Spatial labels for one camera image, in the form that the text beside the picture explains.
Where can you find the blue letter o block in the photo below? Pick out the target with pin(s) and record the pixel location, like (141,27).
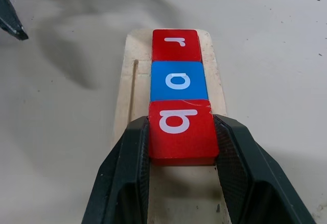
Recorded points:
(158,91)

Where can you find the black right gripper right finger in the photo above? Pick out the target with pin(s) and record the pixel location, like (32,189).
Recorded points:
(255,183)

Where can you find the light wooden letter tray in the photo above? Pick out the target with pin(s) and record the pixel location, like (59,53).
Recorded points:
(217,81)

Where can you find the red letter r block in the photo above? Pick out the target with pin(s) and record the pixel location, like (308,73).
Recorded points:
(176,53)

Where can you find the red letter b block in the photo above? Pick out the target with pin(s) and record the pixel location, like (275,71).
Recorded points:
(184,145)

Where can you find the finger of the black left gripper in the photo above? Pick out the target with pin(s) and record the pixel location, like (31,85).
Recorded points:
(11,22)

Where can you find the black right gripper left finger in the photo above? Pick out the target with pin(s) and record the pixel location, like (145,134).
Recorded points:
(115,183)

